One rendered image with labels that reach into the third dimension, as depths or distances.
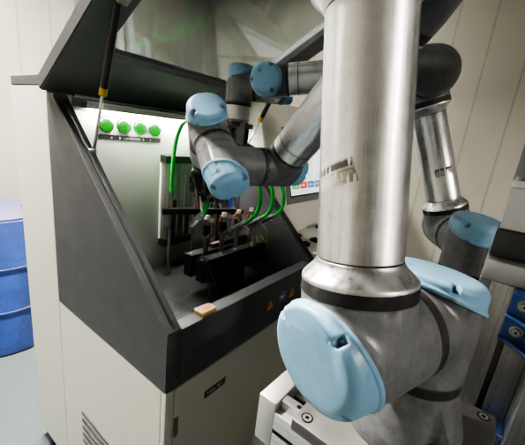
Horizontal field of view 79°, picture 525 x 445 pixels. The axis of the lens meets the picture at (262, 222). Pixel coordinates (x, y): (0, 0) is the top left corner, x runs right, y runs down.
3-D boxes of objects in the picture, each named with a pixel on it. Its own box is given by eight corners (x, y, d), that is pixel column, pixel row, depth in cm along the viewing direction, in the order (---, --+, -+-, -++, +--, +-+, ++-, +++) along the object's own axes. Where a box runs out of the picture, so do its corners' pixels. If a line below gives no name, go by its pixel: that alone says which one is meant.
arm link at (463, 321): (483, 373, 42) (517, 278, 38) (427, 413, 34) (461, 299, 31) (401, 324, 51) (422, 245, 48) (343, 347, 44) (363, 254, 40)
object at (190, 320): (179, 386, 79) (182, 328, 74) (168, 376, 81) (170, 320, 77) (304, 300, 127) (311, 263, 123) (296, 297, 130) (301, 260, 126)
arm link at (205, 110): (191, 124, 55) (179, 90, 58) (194, 165, 64) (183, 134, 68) (235, 116, 57) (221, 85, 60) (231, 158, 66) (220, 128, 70)
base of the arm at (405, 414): (466, 416, 47) (485, 359, 45) (448, 499, 36) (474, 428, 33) (367, 365, 56) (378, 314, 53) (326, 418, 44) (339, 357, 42)
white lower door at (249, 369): (166, 581, 95) (176, 392, 77) (161, 575, 96) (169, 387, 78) (285, 435, 146) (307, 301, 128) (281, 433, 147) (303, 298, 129)
